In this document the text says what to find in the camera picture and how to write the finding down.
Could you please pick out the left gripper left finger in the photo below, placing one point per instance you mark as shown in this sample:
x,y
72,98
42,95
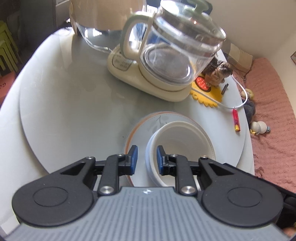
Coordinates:
x,y
112,168

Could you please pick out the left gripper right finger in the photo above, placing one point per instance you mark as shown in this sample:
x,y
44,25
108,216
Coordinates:
x,y
178,167

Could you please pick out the white plastic bowl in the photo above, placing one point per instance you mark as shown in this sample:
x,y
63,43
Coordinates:
x,y
177,137

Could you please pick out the person's right hand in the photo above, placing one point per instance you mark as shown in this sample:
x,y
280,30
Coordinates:
x,y
290,231

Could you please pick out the pink bed blanket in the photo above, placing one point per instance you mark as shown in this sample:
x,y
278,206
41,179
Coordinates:
x,y
274,152

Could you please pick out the white duck plush toy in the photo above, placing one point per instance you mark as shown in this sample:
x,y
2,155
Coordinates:
x,y
259,127

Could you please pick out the round grey lazy susan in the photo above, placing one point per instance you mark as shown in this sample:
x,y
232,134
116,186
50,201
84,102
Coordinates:
x,y
92,104

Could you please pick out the yellow sunflower silicone mat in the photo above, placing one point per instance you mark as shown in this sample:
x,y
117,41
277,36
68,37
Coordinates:
x,y
204,94

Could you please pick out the monkey plush toy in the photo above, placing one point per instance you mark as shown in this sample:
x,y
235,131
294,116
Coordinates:
x,y
249,106

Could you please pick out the cream kettle base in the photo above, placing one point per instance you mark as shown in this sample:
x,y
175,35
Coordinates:
x,y
129,72

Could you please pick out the dog figurine with basket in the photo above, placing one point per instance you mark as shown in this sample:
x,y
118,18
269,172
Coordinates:
x,y
216,72

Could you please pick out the glass electric kettle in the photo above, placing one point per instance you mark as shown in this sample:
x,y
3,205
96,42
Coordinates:
x,y
175,43

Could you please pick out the striped beige pillow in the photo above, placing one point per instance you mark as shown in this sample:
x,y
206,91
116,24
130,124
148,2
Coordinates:
x,y
239,59

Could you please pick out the orange cardboard box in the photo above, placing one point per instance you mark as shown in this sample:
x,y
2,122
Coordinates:
x,y
6,83

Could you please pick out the cream bear-ear appliance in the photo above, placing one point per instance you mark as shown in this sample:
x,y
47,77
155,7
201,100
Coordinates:
x,y
100,23

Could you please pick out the stacked green plastic stools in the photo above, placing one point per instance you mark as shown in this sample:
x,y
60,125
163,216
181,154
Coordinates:
x,y
9,51

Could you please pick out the dark wooden cabinet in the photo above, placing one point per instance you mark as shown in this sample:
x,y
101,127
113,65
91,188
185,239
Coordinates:
x,y
43,17

